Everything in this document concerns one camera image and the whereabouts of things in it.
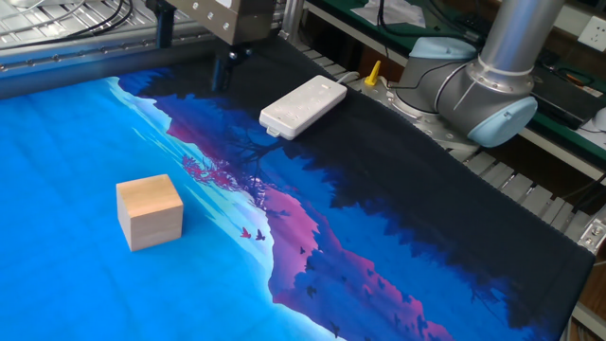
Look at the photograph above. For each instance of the grey metal gripper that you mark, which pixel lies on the grey metal gripper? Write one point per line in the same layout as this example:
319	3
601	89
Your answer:
237	21

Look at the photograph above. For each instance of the large wooden cube block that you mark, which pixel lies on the large wooden cube block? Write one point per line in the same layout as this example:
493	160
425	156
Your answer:
151	213

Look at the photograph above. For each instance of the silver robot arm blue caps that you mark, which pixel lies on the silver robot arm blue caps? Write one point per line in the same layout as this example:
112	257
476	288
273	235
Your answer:
487	95

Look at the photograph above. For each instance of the white power strip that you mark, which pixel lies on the white power strip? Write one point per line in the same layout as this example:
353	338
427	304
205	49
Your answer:
303	106

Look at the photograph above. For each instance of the small yellow cone object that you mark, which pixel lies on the small yellow cone object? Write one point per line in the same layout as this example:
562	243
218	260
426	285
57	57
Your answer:
374	73

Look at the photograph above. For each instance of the white paper sheet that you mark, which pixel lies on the white paper sheet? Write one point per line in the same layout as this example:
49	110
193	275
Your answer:
393	12

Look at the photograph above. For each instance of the silver robot mounting plate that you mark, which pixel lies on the silver robot mounting plate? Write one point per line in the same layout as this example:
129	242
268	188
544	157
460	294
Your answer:
426	128

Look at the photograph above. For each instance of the blue mountain landscape printed cloth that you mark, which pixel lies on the blue mountain landscape printed cloth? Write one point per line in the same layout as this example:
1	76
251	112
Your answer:
71	284

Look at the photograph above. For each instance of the black flat device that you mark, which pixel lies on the black flat device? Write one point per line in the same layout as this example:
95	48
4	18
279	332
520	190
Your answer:
563	102

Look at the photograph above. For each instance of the white rounded object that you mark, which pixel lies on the white rounded object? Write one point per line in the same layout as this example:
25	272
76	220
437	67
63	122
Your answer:
601	119

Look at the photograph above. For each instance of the aluminium profile rail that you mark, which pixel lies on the aluminium profile rail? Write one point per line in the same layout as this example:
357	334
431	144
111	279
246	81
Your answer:
94	61

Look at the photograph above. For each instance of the silver metal upright post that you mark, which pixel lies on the silver metal upright post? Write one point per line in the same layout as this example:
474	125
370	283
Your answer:
292	19

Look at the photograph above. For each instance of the white wall socket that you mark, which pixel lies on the white wall socket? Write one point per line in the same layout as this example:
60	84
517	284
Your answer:
594	34

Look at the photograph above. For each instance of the silver corner bracket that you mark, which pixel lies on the silver corner bracket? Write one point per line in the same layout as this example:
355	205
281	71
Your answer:
594	235

